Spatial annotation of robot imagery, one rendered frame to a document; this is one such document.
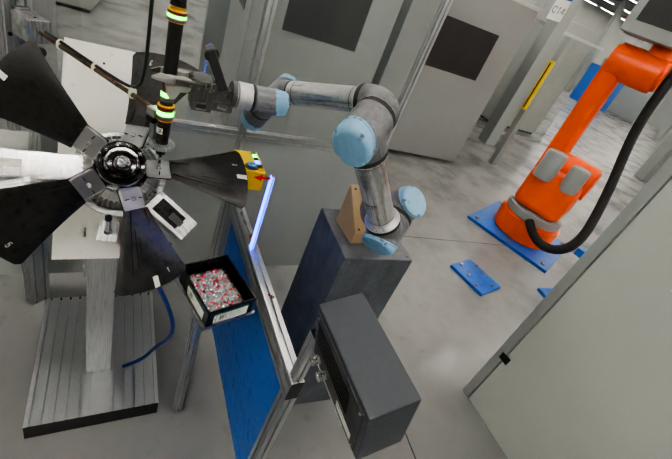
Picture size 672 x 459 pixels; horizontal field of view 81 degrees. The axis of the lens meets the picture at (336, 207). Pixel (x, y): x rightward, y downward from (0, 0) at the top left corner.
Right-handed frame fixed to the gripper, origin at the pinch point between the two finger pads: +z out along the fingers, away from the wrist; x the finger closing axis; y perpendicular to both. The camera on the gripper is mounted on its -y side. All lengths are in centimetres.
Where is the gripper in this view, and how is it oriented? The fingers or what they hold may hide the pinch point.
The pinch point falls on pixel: (157, 71)
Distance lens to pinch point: 113.0
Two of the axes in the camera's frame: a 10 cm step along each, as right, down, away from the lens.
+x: -3.7, -6.1, 7.0
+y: -3.4, 7.9, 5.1
